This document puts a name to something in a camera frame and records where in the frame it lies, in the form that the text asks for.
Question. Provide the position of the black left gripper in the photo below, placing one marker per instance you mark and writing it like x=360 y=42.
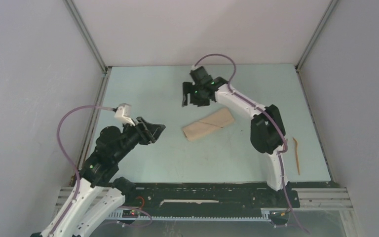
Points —
x=149 y=134

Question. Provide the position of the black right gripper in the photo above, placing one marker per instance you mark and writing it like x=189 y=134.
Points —
x=189 y=88

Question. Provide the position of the beige cloth napkin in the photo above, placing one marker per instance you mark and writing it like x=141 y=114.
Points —
x=208 y=125

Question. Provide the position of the orange plastic fork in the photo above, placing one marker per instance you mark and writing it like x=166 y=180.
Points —
x=297 y=156

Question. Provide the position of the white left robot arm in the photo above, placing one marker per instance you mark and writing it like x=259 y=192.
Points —
x=96 y=194

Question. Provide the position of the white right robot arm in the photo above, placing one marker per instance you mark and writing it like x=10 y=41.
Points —
x=267 y=131

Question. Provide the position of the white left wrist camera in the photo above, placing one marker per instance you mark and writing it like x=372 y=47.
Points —
x=122 y=113

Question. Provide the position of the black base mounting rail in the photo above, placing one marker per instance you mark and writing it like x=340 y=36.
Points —
x=210 y=200

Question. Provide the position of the aluminium corner frame post right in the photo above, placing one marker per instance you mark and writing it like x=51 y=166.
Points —
x=316 y=34

